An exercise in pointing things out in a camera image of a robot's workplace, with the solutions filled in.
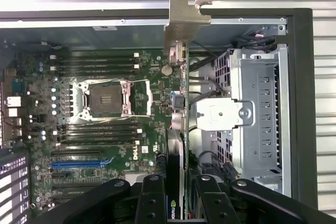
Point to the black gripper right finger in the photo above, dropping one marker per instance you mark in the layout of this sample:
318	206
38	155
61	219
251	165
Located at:
223	208

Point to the perforated metal disk bay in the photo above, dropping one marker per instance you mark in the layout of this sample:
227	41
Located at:
246	77

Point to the black long expansion slot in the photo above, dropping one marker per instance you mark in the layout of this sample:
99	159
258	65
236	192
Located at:
73	186
76	153
68	198

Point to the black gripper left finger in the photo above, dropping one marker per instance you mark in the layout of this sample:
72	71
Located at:
118	205

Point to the black silver PC case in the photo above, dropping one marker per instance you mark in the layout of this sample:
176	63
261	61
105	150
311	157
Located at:
302	103

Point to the silver chipset heatsink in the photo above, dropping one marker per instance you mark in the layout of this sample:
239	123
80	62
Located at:
132	177

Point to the silver socket cover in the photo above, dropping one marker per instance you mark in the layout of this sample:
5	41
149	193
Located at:
148	98

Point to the CPU socket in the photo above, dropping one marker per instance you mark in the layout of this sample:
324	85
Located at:
105	98

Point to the blue expansion slot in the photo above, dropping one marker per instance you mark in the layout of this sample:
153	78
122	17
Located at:
76	165

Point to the short black expansion slot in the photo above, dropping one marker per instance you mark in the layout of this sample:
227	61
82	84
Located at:
60	176

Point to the green Dell motherboard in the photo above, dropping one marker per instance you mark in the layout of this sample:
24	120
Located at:
118	153

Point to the silver coin battery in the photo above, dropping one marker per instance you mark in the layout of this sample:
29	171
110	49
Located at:
166	69

